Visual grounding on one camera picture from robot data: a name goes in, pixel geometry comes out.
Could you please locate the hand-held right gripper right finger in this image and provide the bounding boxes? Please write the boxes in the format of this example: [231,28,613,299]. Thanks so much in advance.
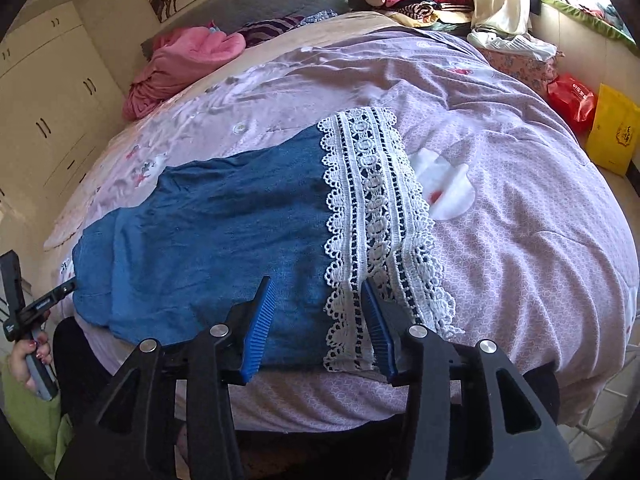
[361,279,583,480]

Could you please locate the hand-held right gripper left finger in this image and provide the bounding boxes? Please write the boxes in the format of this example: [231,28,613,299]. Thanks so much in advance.
[55,275,276,480]

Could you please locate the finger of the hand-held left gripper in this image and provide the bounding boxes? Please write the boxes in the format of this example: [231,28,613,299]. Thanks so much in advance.
[29,281,77,318]

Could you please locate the blue lace-trimmed pants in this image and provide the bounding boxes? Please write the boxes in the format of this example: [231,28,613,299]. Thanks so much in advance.
[72,106,466,373]

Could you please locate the person's left forearm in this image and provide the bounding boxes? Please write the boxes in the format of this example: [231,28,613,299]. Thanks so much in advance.
[0,355,76,478]

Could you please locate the person's left hand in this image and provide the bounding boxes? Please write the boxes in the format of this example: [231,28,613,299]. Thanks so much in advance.
[7,340,54,392]

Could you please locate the person's black-clad legs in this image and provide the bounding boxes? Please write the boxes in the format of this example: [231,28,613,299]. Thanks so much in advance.
[50,317,561,480]

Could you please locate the purple printed quilt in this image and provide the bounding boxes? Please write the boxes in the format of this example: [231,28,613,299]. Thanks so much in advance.
[42,27,633,433]

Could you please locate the cream wardrobe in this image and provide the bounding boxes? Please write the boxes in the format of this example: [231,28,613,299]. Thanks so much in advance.
[0,0,126,271]

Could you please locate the pink fleece blanket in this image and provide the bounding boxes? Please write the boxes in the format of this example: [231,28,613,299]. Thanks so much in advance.
[123,22,247,122]

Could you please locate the floral pillow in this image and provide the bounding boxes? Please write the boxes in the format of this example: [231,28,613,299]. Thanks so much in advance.
[482,45,558,98]

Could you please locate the red plastic bag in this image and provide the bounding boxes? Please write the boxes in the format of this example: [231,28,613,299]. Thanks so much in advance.
[546,74,598,135]

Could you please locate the purple striped cloth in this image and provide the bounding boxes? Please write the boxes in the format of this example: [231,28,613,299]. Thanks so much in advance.
[237,16,303,47]

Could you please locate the yellow paper bag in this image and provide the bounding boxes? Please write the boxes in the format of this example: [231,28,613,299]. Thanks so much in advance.
[585,83,640,177]

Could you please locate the cream hanging garment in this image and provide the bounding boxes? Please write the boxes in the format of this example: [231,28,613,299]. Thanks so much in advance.
[467,0,558,61]

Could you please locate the green trimmed cushion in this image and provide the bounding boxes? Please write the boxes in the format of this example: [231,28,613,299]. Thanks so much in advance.
[542,0,638,56]

